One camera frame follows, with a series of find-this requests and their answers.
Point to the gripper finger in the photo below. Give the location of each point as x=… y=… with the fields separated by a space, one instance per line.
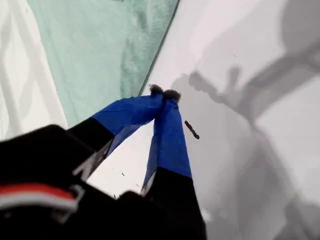
x=125 y=112
x=170 y=140

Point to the pale green T-shirt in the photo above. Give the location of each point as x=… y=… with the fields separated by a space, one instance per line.
x=87 y=50

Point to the small black scrap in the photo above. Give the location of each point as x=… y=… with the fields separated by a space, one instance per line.
x=192 y=129

